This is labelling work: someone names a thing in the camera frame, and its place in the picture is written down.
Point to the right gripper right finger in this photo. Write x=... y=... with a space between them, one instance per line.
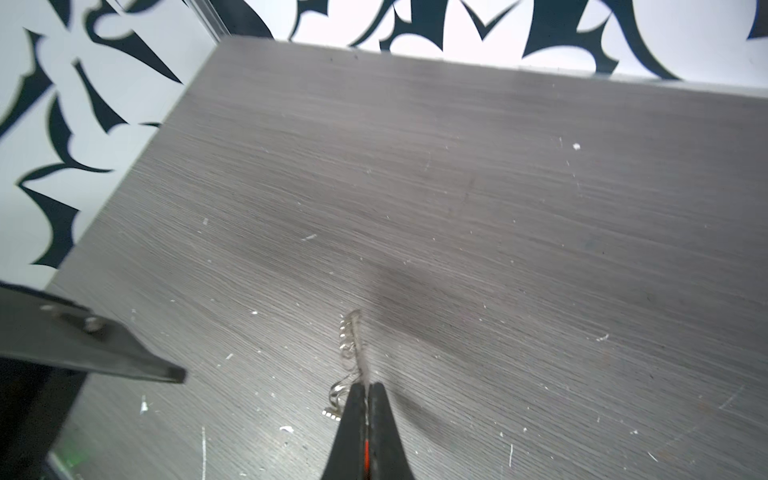
x=386 y=455

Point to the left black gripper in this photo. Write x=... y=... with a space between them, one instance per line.
x=43 y=333

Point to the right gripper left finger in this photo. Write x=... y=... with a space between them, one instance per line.
x=347 y=458

